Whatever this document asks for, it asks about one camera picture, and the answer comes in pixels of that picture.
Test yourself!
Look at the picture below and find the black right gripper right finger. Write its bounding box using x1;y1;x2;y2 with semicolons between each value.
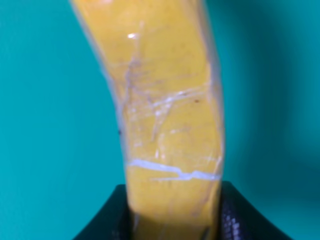
217;181;291;240

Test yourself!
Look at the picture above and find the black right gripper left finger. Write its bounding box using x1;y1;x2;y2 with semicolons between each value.
74;184;132;240

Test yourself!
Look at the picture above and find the yellow banana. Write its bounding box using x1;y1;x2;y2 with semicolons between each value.
71;0;225;240

